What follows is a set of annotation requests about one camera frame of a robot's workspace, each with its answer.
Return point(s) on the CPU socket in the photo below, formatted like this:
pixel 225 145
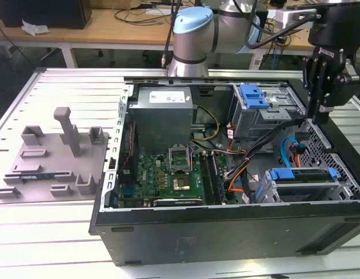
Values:
pixel 181 184

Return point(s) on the grey parts rack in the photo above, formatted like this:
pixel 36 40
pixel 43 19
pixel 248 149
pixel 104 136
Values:
pixel 52 180

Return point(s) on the RAM stick on rack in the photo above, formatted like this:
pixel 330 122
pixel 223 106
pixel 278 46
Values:
pixel 37 176

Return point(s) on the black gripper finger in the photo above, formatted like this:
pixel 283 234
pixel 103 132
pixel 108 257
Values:
pixel 341 87
pixel 318 87

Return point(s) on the blue drive cage latch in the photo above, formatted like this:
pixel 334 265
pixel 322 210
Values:
pixel 252 97

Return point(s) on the green motherboard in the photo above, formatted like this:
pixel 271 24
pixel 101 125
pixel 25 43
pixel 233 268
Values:
pixel 151 174

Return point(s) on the wooden desk white frame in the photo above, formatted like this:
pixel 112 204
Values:
pixel 90 32

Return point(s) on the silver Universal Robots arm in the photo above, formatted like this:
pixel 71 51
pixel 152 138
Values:
pixel 194 40

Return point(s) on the large black box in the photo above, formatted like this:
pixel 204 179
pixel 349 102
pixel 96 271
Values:
pixel 43 14

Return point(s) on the crumpled clear plastic bag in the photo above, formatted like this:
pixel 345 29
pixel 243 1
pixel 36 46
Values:
pixel 35 29

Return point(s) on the silver optical drive cage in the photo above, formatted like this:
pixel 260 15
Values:
pixel 255 122

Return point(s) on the silver disk bay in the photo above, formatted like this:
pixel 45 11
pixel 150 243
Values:
pixel 347 190

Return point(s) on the black graphics card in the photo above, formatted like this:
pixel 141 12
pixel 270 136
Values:
pixel 177 202

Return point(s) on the hard disk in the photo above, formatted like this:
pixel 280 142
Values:
pixel 310 174

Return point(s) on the grey power supply unit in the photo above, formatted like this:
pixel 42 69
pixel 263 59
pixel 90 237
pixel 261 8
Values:
pixel 162 122

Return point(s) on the black open PC case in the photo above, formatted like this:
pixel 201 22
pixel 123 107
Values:
pixel 226 238

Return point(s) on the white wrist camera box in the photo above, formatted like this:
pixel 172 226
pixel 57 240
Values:
pixel 287 17

